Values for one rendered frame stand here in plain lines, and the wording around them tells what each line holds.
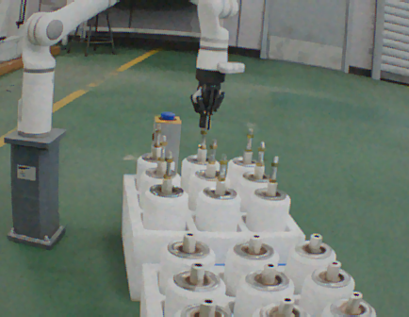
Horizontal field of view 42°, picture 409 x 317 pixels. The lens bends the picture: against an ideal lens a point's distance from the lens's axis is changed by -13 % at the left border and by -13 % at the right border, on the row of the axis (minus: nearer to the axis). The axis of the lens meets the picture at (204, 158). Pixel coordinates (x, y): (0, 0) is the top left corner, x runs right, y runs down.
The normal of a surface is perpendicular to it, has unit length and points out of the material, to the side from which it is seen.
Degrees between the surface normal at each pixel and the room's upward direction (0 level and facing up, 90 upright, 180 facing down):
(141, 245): 90
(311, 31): 90
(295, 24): 90
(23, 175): 90
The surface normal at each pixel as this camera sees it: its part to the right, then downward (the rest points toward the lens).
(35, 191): -0.11, 0.28
